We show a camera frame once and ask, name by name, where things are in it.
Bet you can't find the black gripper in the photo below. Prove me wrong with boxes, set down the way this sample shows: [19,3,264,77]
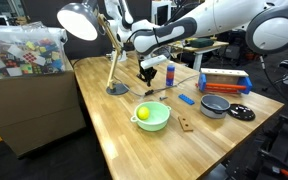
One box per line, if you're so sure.
[136,59,159,88]

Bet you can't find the lamp cord with inline switch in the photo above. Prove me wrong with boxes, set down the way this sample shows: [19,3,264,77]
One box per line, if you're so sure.
[113,73,200,101]

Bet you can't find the blue bottle with red label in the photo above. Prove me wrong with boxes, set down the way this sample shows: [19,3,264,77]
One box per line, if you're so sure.
[165,60,176,87]

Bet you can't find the yellow ball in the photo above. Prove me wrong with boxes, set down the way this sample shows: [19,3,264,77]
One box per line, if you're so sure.
[136,105,151,121]

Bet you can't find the mint green bowl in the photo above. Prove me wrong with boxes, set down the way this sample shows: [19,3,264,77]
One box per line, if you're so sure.
[130,101,172,132]

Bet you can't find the blue toy brick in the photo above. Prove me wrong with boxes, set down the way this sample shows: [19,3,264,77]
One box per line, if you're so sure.
[178,93,196,106]

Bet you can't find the wooden block with two holes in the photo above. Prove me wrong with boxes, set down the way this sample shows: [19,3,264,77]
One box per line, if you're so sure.
[177,115,195,132]

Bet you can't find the wooden background desk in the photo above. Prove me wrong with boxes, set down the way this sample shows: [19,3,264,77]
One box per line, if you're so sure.
[165,39,230,72]

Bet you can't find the dark green case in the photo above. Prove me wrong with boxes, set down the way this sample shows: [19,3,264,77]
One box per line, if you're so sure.
[188,37,215,48]

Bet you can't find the grey cooking pot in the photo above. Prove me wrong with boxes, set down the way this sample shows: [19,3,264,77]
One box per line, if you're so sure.
[200,94,231,119]

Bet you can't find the wooden toy tool box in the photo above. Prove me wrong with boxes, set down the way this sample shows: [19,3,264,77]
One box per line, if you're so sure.
[195,67,253,95]

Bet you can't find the black background equipment table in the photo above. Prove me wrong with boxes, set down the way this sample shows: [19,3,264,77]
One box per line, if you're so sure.
[217,31,263,66]

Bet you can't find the black round pot lid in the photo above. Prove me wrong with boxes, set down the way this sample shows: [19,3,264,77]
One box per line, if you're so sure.
[227,103,256,122]

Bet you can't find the large cardboard box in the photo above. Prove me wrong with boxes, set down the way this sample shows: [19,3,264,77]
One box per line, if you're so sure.
[0,61,87,158]

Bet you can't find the clear bin of puzzle cubes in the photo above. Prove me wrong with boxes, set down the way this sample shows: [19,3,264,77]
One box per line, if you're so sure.
[0,22,68,80]

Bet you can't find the black pegboard cart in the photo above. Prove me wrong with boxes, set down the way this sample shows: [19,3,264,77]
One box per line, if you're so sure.
[223,111,288,180]

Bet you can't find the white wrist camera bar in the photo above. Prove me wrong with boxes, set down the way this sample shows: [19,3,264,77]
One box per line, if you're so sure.
[140,54,169,71]

